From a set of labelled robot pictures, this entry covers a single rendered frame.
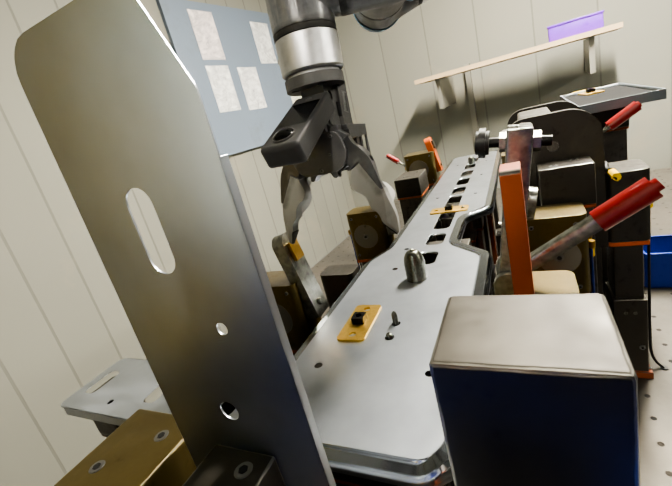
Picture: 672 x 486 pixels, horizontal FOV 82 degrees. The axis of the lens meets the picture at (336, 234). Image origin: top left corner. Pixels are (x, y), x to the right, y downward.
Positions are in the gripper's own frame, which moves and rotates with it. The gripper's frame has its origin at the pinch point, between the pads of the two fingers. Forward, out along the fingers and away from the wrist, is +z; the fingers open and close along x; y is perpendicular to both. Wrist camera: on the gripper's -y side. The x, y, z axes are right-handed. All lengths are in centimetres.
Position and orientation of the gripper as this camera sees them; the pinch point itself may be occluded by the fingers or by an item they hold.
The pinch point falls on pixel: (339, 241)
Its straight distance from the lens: 48.0
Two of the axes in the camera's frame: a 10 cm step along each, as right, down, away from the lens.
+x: -8.8, 0.9, 4.6
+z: 2.0, 9.6, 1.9
